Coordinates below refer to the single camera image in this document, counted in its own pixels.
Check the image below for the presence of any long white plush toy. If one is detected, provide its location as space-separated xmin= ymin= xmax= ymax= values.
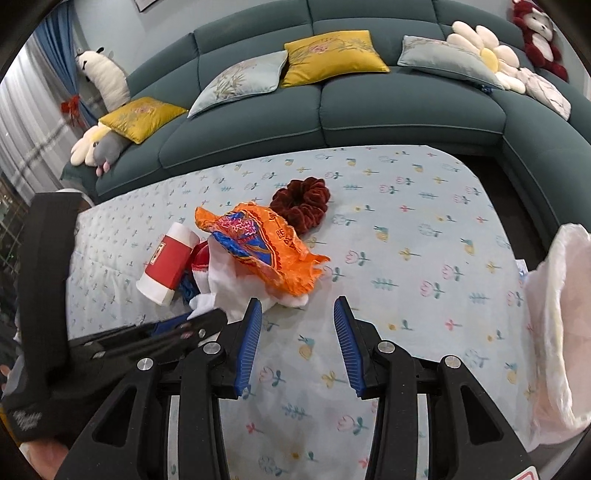
xmin=76 ymin=45 xmax=131 ymax=112

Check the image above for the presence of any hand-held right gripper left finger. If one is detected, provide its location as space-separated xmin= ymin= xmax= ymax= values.
xmin=55 ymin=298 xmax=264 ymax=480

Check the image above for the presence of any white tissue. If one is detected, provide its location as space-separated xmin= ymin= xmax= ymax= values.
xmin=189 ymin=234 xmax=310 ymax=320

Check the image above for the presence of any teal corner sofa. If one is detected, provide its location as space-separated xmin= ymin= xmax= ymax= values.
xmin=59 ymin=0 xmax=591 ymax=250

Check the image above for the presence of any dark red teddy bear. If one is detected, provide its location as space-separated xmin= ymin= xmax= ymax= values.
xmin=511 ymin=0 xmax=569 ymax=82

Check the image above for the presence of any red paper cup with label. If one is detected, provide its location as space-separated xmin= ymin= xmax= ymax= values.
xmin=136 ymin=221 xmax=201 ymax=306

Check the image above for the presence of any large yellow embroidered cushion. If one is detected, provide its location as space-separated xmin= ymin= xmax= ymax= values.
xmin=280 ymin=30 xmax=391 ymax=89

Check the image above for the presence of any blue curtain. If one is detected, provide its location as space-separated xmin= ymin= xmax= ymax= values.
xmin=27 ymin=2 xmax=103 ymax=131

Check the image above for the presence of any orange blue snack wrapper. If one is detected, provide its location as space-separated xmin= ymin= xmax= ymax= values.
xmin=194 ymin=201 xmax=331 ymax=296

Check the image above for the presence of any floral light blue tablecloth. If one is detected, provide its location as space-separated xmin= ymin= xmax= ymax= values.
xmin=65 ymin=145 xmax=550 ymax=480

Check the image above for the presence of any dark red velvet scrunchie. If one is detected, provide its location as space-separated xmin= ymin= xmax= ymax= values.
xmin=270 ymin=177 xmax=332 ymax=227

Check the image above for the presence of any white daisy flower pillow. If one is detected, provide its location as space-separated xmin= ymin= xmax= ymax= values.
xmin=445 ymin=20 xmax=527 ymax=93

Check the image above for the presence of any grey plush toy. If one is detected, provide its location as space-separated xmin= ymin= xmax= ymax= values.
xmin=87 ymin=131 xmax=130 ymax=176

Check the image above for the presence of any person's left hand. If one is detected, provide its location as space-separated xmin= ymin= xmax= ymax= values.
xmin=21 ymin=436 xmax=75 ymax=480

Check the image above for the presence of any grey blue embroidered cushion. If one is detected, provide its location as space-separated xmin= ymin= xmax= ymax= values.
xmin=187 ymin=49 xmax=290 ymax=119
xmin=397 ymin=35 xmax=505 ymax=91

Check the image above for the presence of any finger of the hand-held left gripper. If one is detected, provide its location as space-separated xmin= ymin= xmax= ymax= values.
xmin=91 ymin=308 xmax=228 ymax=366
xmin=69 ymin=312 xmax=193 ymax=348

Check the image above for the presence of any small yellow embroidered cushion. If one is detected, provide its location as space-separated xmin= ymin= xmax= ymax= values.
xmin=98 ymin=96 xmax=188 ymax=145

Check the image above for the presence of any red curtain bow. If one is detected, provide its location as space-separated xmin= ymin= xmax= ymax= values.
xmin=61 ymin=94 xmax=86 ymax=126

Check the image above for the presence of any white quilted cushion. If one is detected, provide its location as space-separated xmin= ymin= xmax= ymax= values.
xmin=519 ymin=68 xmax=573 ymax=121

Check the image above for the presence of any white sheer curtain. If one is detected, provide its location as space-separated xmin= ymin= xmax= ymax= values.
xmin=0 ymin=44 xmax=95 ymax=188

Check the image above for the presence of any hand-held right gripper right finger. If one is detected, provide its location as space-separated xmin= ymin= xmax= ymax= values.
xmin=333 ymin=295 xmax=532 ymax=480

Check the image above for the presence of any white lined trash bin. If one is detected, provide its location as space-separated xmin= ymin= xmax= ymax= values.
xmin=521 ymin=223 xmax=591 ymax=452

